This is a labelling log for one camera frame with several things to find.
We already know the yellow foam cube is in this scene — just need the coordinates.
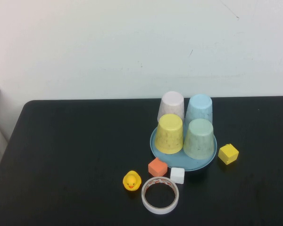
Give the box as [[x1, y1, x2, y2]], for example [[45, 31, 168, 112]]
[[218, 143, 240, 165]]

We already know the pink cup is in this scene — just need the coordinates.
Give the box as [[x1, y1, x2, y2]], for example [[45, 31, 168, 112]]
[[157, 91, 185, 123]]

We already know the blue cup stand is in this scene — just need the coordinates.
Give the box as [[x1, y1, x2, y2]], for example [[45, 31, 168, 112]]
[[150, 127, 218, 172]]

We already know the orange foam cube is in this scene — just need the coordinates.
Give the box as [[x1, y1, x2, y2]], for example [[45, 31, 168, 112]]
[[148, 157, 168, 177]]

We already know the white foam cube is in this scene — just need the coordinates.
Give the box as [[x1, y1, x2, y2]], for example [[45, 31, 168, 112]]
[[170, 167, 186, 185]]

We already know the yellow rubber duck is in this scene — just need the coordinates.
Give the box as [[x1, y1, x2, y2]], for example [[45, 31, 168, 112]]
[[122, 170, 142, 192]]

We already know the blue cup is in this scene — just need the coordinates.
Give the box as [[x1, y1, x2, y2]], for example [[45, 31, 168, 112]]
[[184, 94, 213, 124]]

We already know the white tape roll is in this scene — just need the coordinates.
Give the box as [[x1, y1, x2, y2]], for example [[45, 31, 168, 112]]
[[141, 177, 180, 215]]

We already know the yellow cup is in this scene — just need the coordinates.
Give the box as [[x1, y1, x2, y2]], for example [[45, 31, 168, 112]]
[[155, 113, 184, 155]]

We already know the green cup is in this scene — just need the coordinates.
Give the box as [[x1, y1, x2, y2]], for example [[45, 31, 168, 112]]
[[183, 118, 215, 160]]

